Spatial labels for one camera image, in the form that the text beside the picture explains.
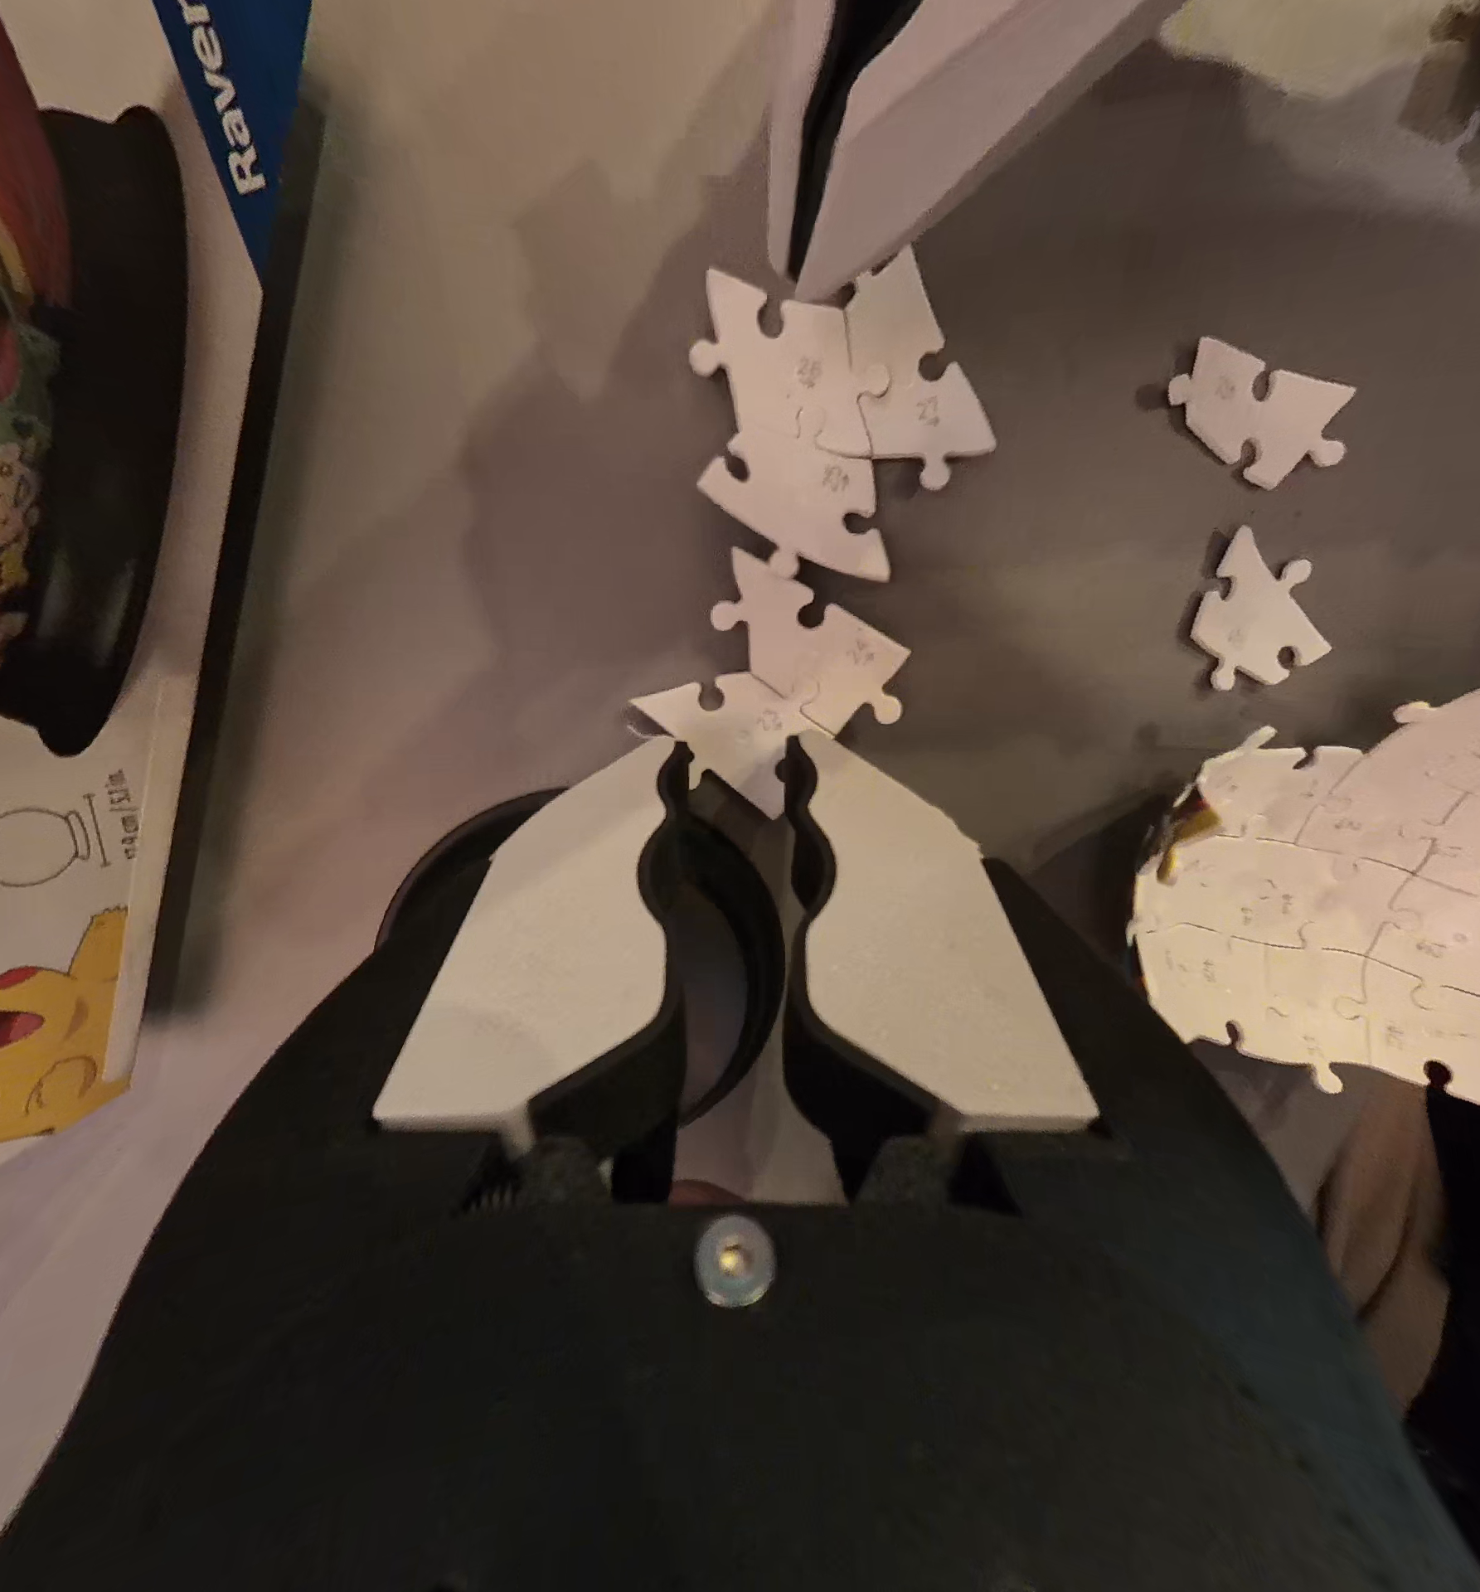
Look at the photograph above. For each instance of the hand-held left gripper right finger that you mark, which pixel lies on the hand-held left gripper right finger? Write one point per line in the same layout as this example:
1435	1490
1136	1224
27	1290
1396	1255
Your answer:
938	995

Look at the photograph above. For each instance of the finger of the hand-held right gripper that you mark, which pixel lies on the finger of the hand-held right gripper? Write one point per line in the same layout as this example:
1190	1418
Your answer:
963	100
790	111

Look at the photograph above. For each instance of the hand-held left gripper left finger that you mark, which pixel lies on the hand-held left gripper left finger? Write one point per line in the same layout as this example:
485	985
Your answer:
528	995

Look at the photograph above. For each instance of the white puzzle piece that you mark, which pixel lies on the white puzzle piece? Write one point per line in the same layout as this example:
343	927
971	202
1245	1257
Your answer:
926	399
1262	410
813	635
802	498
740	734
788	373
1254	610

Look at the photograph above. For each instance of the black round ball stand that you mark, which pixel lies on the black round ball stand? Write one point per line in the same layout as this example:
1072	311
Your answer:
477	831

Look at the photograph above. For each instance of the partly built puzzle ball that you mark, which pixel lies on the partly built puzzle ball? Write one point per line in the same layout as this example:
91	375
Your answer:
1336	896

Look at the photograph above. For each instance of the colourful puzzle box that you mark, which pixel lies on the colourful puzzle box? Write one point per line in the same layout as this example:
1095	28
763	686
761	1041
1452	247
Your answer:
68	373

